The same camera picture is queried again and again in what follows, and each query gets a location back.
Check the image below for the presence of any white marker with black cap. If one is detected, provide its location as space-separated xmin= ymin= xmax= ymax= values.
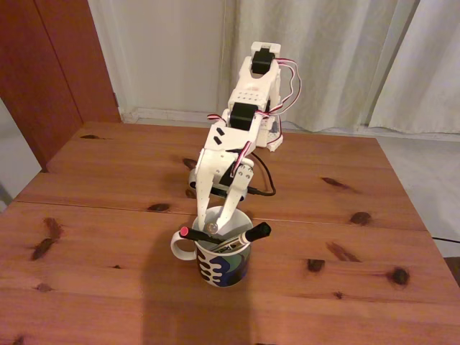
xmin=210 ymin=221 xmax=272 ymax=254

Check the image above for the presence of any black fineliner pen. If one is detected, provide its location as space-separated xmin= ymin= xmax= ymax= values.
xmin=179 ymin=226 xmax=234 ymax=243

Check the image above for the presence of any white patterned mug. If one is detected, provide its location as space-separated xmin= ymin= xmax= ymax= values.
xmin=170 ymin=205 xmax=254 ymax=288

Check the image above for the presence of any white curtain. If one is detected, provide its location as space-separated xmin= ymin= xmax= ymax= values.
xmin=369 ymin=0 xmax=460 ymax=137
xmin=218 ymin=0 xmax=421 ymax=134

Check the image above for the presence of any brown wooden door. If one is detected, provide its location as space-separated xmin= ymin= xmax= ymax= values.
xmin=0 ymin=0 xmax=121 ymax=173

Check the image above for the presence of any black camera cable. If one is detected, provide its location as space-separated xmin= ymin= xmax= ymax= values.
xmin=247 ymin=152 xmax=277 ymax=198

